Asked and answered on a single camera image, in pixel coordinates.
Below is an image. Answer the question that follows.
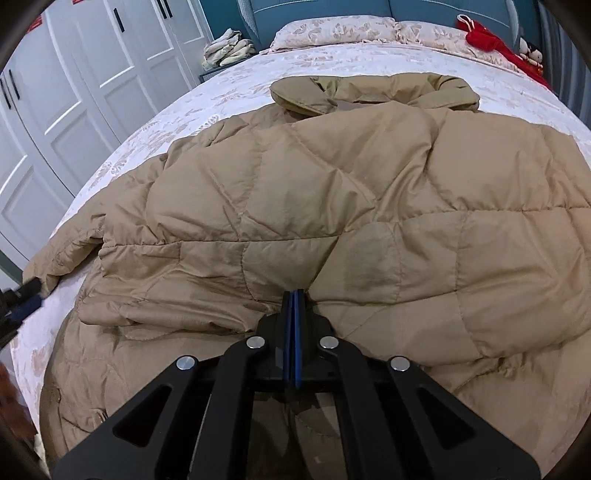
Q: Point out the grey pleated curtain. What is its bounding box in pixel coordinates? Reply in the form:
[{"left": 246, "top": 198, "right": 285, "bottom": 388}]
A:
[{"left": 534, "top": 0, "right": 591, "bottom": 118}]

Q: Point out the red cloth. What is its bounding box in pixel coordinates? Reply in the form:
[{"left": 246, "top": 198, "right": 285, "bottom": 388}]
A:
[{"left": 456, "top": 14, "right": 551, "bottom": 89}]

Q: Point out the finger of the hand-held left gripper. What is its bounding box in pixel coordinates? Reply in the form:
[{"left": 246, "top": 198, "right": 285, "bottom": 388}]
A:
[{"left": 0, "top": 278, "right": 44, "bottom": 350}]

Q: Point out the bed with floral bedspread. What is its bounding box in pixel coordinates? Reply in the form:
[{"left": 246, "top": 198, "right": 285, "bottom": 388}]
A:
[{"left": 9, "top": 41, "right": 591, "bottom": 464}]

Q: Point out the small plush toy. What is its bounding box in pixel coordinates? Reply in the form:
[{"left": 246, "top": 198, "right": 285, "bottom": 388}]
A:
[{"left": 519, "top": 37, "right": 544, "bottom": 70}]

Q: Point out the pile of folded cream cloth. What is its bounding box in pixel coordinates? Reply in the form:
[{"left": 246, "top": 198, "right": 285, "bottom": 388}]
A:
[{"left": 203, "top": 28, "right": 257, "bottom": 71}]

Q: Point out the floral pillow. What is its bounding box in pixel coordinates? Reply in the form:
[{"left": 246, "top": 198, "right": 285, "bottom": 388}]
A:
[
  {"left": 396, "top": 20, "right": 527, "bottom": 71},
  {"left": 268, "top": 16, "right": 403, "bottom": 52}
]

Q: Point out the tan quilted down jacket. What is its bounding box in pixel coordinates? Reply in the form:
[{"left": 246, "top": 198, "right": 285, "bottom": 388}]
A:
[{"left": 21, "top": 74, "right": 591, "bottom": 480}]

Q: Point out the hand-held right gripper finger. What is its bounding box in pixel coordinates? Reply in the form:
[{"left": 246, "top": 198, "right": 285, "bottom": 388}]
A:
[
  {"left": 53, "top": 289, "right": 294, "bottom": 480},
  {"left": 294, "top": 289, "right": 541, "bottom": 480}
]

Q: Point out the white panelled wardrobe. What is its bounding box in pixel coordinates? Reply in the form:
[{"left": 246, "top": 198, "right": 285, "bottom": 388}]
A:
[{"left": 0, "top": 0, "right": 214, "bottom": 278}]

